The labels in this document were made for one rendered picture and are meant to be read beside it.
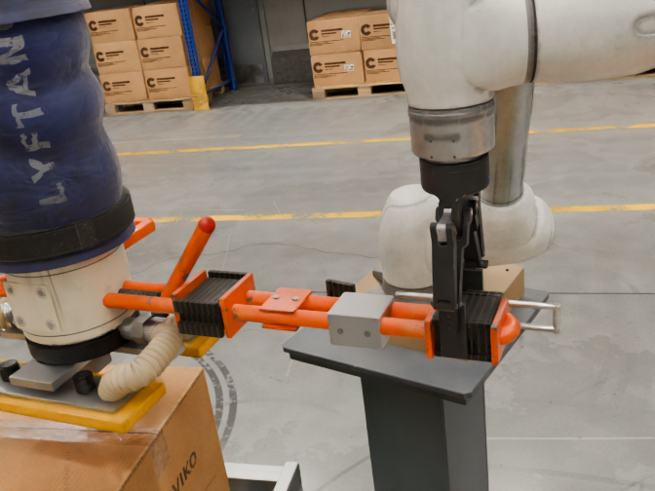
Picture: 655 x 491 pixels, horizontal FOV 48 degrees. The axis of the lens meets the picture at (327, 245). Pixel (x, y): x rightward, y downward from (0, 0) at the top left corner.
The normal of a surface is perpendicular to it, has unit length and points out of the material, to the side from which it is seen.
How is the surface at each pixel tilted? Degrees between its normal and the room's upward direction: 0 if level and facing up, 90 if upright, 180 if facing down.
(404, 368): 0
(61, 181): 75
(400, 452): 90
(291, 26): 90
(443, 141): 90
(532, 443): 0
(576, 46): 105
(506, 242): 113
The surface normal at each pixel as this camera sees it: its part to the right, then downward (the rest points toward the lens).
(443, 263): -0.41, 0.22
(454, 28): 0.00, 0.36
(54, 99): 0.52, -0.10
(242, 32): -0.25, 0.40
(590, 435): -0.12, -0.92
